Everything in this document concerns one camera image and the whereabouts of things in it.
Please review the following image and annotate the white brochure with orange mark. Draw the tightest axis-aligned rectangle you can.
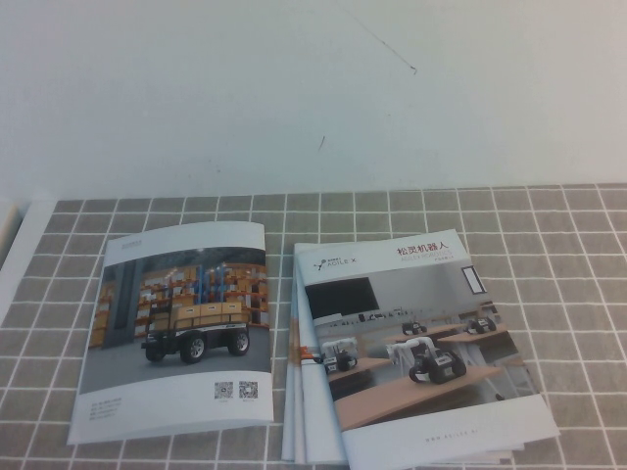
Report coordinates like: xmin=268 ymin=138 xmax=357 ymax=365
xmin=292 ymin=242 xmax=348 ymax=465

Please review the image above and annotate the white stacked brochure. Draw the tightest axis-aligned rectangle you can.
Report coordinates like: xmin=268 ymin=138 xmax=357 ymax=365
xmin=288 ymin=281 xmax=308 ymax=464
xmin=281 ymin=361 xmax=297 ymax=461

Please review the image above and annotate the robot photo brochure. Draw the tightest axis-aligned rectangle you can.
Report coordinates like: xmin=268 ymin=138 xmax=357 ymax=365
xmin=66 ymin=220 xmax=274 ymax=446

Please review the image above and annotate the grey white checked tablecloth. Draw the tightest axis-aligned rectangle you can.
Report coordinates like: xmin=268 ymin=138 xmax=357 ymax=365
xmin=0 ymin=181 xmax=627 ymax=470

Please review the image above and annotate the classroom cover robot brochure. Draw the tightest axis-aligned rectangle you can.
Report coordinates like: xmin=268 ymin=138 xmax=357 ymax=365
xmin=295 ymin=228 xmax=562 ymax=466

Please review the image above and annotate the beige board edge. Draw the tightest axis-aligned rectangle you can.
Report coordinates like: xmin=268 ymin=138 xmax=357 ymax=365
xmin=0 ymin=204 xmax=22 ymax=266

